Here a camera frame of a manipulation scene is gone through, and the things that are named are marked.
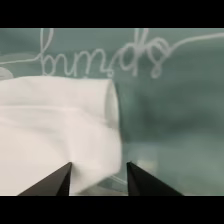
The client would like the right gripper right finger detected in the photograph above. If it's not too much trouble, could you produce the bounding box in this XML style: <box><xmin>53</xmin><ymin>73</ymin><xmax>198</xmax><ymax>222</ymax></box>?
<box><xmin>126</xmin><ymin>161</ymin><xmax>184</xmax><ymax>197</ymax></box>

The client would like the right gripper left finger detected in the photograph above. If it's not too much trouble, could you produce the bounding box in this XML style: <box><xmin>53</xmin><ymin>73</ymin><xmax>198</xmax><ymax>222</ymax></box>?
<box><xmin>18</xmin><ymin>161</ymin><xmax>73</xmax><ymax>197</ymax></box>

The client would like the white T-shirt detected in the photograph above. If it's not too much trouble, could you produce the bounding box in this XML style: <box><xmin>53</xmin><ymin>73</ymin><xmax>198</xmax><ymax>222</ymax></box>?
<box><xmin>0</xmin><ymin>75</ymin><xmax>123</xmax><ymax>197</ymax></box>

